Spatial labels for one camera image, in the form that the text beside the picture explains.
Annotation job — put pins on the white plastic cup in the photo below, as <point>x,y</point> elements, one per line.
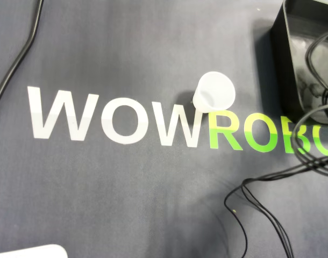
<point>215,91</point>

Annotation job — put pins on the black plastic tray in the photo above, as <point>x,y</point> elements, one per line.
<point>281,53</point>

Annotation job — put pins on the dark mat with WOWROBO print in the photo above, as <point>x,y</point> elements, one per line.
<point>99,188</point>

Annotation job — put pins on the white desk lamp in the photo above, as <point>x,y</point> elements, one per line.
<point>32,253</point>

